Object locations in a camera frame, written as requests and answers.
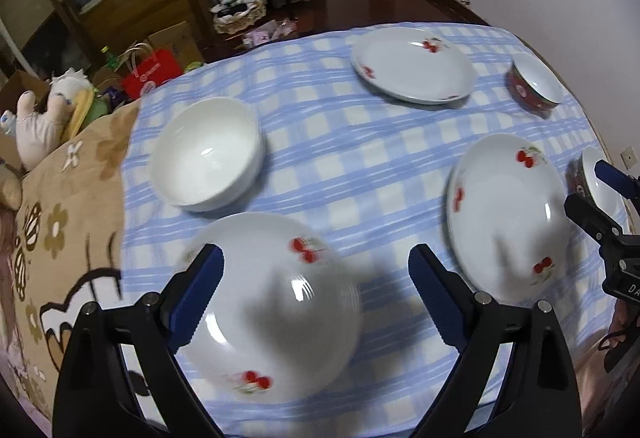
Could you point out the red patterned bowl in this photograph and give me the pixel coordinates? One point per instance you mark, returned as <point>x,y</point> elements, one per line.
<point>537,78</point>

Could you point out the pink packets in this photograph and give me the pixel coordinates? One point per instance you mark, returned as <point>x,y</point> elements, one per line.
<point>265,35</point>

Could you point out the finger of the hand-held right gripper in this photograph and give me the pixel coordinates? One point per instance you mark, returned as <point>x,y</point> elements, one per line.
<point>609,174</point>
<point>590,217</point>

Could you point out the blue checked tablecloth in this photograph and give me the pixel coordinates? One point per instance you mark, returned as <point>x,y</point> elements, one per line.
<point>350,158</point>

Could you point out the white bowl with cartoon print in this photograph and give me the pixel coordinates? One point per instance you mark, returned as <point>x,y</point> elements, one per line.
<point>200,143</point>

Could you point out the red paper bag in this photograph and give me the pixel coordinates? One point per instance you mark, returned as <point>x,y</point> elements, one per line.
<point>150,70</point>

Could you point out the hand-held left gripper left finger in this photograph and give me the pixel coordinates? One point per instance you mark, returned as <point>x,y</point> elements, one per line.
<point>200,298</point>

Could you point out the white bowl with logo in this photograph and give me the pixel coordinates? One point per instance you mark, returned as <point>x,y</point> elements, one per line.
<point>580,175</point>

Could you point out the white cherry plate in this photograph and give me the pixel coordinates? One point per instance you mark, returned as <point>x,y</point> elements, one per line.
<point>410,68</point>
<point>500,198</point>
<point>300,343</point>

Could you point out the wicker basket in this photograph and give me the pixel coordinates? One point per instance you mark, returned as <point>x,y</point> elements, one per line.
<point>240,18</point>

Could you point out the white wall outlet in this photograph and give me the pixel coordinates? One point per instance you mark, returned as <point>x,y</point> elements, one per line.
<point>627,156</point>

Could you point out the beige plush toy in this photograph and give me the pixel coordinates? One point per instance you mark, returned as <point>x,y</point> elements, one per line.
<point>9,185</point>

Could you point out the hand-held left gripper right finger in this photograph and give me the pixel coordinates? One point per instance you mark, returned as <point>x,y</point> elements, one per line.
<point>435,298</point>

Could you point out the green bottle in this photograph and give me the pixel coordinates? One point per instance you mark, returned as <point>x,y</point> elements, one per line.
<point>107,59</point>

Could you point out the brown printed blanket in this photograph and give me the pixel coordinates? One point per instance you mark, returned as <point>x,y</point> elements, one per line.
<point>65,228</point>

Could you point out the cardboard box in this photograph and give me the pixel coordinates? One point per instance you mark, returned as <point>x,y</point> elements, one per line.
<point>20,88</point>
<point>172,40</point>

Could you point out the white-haired plush doll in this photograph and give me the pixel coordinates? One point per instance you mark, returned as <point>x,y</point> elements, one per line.
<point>37,123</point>

